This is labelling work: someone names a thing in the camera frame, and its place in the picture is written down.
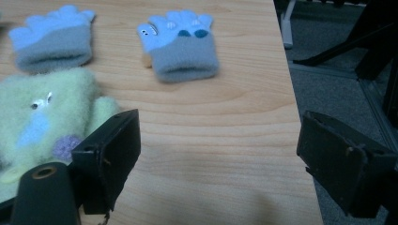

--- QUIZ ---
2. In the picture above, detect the grey metal floor rail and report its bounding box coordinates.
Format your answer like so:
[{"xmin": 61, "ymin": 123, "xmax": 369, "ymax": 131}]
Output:
[{"xmin": 287, "ymin": 61, "xmax": 398, "ymax": 153}]

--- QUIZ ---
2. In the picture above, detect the white metal stand leg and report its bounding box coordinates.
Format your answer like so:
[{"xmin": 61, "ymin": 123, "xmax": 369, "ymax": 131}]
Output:
[{"xmin": 279, "ymin": 0, "xmax": 297, "ymax": 50}]

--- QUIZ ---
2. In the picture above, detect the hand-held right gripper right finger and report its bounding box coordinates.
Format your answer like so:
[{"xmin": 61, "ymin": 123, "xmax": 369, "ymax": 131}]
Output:
[{"xmin": 296, "ymin": 110, "xmax": 398, "ymax": 219}]

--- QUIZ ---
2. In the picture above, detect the blue glove with eyes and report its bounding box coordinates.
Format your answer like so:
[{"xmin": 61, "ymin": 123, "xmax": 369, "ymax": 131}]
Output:
[{"xmin": 136, "ymin": 8, "xmax": 221, "ymax": 84}]

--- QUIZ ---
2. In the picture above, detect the green fuzzy glove with eyes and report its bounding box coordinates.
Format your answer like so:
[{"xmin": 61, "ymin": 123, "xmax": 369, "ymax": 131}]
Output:
[{"xmin": 0, "ymin": 67, "xmax": 122, "ymax": 204}]

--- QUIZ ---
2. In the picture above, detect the black stand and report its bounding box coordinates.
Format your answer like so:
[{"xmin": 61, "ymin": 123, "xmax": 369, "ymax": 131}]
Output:
[{"xmin": 293, "ymin": 0, "xmax": 398, "ymax": 128}]

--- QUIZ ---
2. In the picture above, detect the plain blue glove grey cuff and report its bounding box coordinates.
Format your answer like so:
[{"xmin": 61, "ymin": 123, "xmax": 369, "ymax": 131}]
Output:
[{"xmin": 8, "ymin": 4, "xmax": 97, "ymax": 75}]

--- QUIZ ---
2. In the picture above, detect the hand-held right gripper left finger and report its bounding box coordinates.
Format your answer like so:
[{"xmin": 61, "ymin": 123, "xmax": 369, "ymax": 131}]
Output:
[{"xmin": 70, "ymin": 109, "xmax": 142, "ymax": 216}]

